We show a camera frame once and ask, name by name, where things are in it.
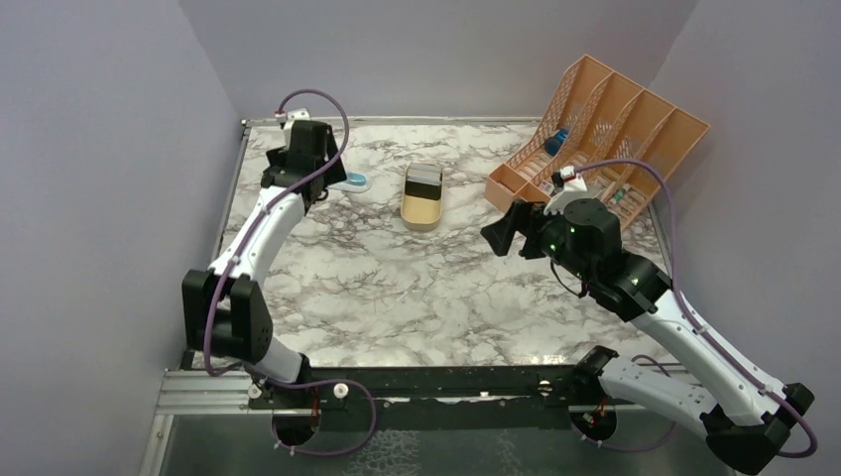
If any purple cable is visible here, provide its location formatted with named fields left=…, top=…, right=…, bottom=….
left=201, top=88, right=379, bottom=458
left=569, top=159, right=819, bottom=460

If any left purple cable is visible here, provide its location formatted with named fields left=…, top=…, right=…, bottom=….
left=201, top=88, right=379, bottom=458

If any gold oval tray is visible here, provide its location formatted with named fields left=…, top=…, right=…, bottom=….
left=400, top=163, right=443, bottom=232

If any blue blister pack item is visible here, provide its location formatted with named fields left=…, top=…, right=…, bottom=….
left=328, top=172, right=372, bottom=193

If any orange file organizer rack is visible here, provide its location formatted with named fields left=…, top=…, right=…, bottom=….
left=485, top=55, right=709, bottom=228

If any blue round object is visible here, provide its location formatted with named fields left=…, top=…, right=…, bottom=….
left=543, top=128, right=569, bottom=157

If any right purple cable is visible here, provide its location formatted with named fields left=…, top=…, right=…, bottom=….
left=569, top=159, right=819, bottom=460

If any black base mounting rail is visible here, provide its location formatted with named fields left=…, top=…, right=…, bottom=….
left=249, top=364, right=607, bottom=431

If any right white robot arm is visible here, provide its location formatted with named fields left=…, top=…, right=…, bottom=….
left=481, top=198, right=814, bottom=475

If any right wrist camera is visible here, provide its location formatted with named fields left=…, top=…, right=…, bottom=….
left=543, top=166, right=588, bottom=215

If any black credit card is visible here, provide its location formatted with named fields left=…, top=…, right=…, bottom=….
left=404, top=178, right=442, bottom=201

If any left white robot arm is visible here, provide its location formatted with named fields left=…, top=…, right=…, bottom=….
left=181, top=119, right=346, bottom=408

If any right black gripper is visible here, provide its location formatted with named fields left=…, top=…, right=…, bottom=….
left=483, top=197, right=596, bottom=284

